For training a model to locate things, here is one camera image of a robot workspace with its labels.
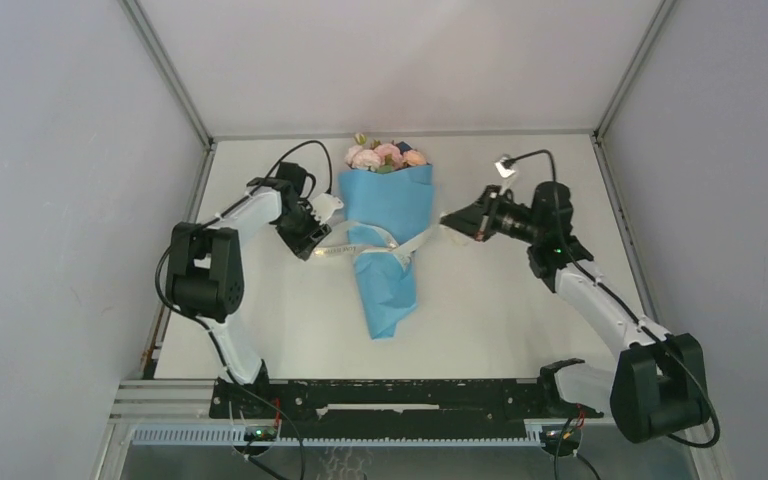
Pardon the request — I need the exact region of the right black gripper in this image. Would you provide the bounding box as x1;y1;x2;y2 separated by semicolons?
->
441;184;544;245

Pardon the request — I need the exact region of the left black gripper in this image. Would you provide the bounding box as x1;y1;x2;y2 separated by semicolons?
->
277;200;332;260

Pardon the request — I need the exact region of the blue wrapping paper sheet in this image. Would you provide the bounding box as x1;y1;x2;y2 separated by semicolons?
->
338;142;435;340

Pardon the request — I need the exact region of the cream ribbon string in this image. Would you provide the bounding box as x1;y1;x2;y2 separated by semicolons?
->
311;221;468;270

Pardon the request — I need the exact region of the pink fake flower stem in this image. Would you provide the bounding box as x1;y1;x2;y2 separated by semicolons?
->
344;133;383;171
402;150;428;168
374;143;404;170

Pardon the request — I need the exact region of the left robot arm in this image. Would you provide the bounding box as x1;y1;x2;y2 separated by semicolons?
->
156;181;344;417

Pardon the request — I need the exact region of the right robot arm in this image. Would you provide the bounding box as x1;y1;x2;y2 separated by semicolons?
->
441;181;715;443

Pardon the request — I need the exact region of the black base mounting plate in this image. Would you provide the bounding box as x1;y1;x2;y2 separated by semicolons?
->
208;378;605;441

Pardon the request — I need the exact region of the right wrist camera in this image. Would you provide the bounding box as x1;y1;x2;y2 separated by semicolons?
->
494;155;517;179

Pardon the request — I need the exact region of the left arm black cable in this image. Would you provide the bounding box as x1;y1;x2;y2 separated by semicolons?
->
153;139;334;480

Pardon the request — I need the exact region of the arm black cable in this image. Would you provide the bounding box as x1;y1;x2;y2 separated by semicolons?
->
495;148;722;480
153;139;334;480

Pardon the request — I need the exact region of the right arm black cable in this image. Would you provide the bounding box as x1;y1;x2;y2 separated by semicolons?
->
495;148;722;480

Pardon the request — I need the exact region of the white cable duct strip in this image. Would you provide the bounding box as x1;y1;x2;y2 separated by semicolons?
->
130;425;544;447

